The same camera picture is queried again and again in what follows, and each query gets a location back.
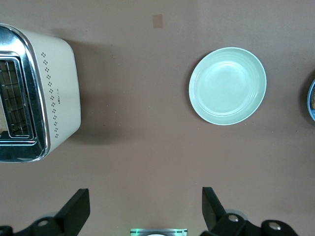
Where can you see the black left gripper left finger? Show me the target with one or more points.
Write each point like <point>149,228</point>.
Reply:
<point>71,216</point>

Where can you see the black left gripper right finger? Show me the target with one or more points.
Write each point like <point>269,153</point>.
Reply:
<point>216,221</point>

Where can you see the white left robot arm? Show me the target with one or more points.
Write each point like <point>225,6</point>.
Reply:
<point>160,235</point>

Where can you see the light green plate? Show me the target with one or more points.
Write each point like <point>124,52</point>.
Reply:
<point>227,86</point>

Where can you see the blue plate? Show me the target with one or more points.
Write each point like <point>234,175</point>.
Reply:
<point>310,115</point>

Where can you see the cream and chrome toaster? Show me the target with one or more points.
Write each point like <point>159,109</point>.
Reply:
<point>61,86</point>

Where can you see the small brown tape piece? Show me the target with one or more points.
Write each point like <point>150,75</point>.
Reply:
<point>157,21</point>

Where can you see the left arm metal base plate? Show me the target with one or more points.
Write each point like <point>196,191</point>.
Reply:
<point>137,231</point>

